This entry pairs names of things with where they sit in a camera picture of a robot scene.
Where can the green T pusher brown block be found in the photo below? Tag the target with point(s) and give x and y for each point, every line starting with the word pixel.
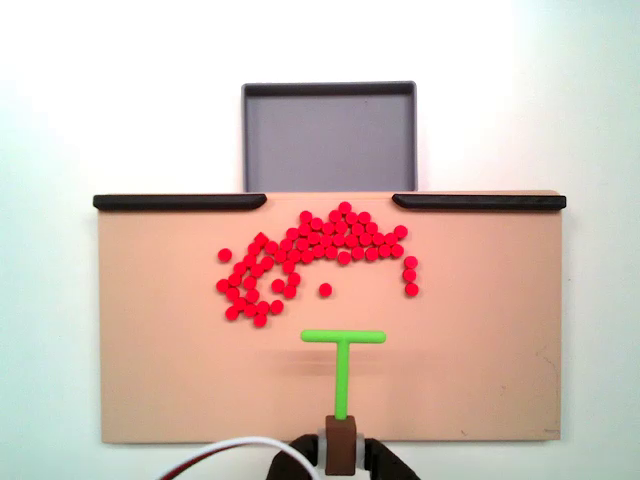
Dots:
pixel 342 380

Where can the red cylindrical granule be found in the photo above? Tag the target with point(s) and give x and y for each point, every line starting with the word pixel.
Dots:
pixel 240 302
pixel 281 256
pixel 267 262
pixel 339 240
pixel 371 253
pixel 222 285
pixel 306 257
pixel 351 241
pixel 358 228
pixel 290 290
pixel 410 261
pixel 259 320
pixel 411 288
pixel 397 249
pixel 257 270
pixel 409 274
pixel 344 207
pixel 294 256
pixel 320 250
pixel 331 251
pixel 378 238
pixel 252 295
pixel 302 244
pixel 224 254
pixel 306 216
pixel 289 266
pixel 271 246
pixel 239 270
pixel 357 252
pixel 364 217
pixel 365 240
pixel 263 306
pixel 390 239
pixel 277 285
pixel 303 230
pixel 334 216
pixel 325 288
pixel 235 280
pixel 255 247
pixel 248 283
pixel 400 230
pixel 317 222
pixel 328 228
pixel 344 257
pixel 315 236
pixel 250 310
pixel 276 305
pixel 341 227
pixel 232 292
pixel 231 313
pixel 259 237
pixel 294 278
pixel 247 260
pixel 286 244
pixel 371 228
pixel 384 250
pixel 326 240
pixel 292 233
pixel 352 217

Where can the beige rectangular board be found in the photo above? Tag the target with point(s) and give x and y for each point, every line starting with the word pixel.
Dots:
pixel 175 375

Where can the grey shallow tray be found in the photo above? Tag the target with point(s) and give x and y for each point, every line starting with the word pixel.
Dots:
pixel 325 145

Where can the black edge rail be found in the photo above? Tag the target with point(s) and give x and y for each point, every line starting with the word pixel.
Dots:
pixel 475 202
pixel 175 202

